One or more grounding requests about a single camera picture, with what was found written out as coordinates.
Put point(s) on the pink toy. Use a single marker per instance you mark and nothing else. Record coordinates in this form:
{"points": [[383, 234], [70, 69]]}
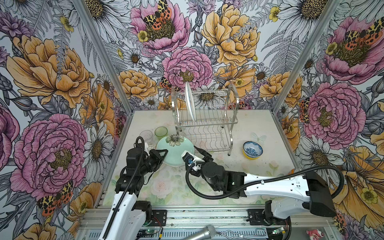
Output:
{"points": [[315, 234]]}

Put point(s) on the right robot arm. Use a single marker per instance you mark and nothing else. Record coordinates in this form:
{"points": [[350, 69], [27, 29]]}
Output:
{"points": [[299, 192]]}

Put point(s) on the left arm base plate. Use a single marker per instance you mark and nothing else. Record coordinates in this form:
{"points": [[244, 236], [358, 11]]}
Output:
{"points": [[159, 218]]}

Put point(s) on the silver microphone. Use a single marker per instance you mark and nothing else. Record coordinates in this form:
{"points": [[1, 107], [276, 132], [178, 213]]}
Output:
{"points": [[206, 233]]}

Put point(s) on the blue white ceramic bowl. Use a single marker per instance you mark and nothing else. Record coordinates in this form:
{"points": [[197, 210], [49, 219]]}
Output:
{"points": [[252, 148]]}

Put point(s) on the pale green plate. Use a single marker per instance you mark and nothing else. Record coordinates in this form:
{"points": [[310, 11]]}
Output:
{"points": [[176, 146]]}

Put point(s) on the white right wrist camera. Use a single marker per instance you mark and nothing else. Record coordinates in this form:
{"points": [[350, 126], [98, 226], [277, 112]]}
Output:
{"points": [[197, 165]]}

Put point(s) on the yellow plastic bowl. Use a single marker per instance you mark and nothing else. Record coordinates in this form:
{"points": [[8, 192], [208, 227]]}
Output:
{"points": [[250, 157]]}

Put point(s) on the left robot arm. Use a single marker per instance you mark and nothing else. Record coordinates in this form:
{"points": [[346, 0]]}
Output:
{"points": [[128, 214]]}

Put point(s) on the green circuit board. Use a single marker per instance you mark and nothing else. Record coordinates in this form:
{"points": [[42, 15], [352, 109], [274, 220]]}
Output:
{"points": [[149, 233]]}

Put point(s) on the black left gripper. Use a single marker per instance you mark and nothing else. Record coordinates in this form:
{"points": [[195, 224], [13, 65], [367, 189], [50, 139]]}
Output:
{"points": [[158, 157]]}

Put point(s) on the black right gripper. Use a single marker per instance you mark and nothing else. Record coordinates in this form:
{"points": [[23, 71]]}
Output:
{"points": [[206, 155]]}

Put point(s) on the clear plastic tumbler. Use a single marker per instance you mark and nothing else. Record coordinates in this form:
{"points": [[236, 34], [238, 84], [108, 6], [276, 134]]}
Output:
{"points": [[148, 137]]}

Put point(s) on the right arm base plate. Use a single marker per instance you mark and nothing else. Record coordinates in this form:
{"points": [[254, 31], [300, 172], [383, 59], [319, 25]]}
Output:
{"points": [[257, 217]]}

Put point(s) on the white plate red pattern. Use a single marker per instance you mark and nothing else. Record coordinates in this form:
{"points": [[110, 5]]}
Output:
{"points": [[190, 101]]}

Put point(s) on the steel two-tier dish rack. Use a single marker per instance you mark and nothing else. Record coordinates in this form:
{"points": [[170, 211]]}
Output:
{"points": [[216, 116]]}

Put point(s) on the green plastic tumbler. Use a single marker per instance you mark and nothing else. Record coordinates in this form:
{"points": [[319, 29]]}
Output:
{"points": [[161, 132]]}

